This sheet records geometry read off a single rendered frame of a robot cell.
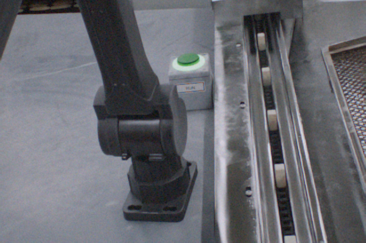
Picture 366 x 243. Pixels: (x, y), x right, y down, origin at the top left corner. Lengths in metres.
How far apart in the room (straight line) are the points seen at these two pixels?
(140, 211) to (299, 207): 0.21
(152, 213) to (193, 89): 0.29
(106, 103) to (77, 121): 0.36
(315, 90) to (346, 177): 0.25
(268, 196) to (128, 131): 0.20
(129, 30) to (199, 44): 0.62
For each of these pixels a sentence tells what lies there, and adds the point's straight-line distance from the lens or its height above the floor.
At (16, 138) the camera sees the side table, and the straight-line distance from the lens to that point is 1.16.
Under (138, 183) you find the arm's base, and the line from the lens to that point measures 0.90.
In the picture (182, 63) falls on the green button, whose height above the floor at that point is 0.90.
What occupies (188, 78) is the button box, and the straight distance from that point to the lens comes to 1.09.
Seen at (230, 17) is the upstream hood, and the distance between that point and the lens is 1.31.
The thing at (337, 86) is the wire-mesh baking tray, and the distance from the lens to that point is 1.02.
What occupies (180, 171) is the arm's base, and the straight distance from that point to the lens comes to 0.90.
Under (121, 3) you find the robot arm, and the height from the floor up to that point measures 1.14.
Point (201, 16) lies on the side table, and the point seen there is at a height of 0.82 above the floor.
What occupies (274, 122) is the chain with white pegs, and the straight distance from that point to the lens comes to 1.01.
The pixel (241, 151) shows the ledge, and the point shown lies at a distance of 0.94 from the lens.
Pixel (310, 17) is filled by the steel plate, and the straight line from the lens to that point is 1.43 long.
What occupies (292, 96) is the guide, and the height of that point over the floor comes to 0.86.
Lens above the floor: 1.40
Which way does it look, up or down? 31 degrees down
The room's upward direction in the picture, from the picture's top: 9 degrees counter-clockwise
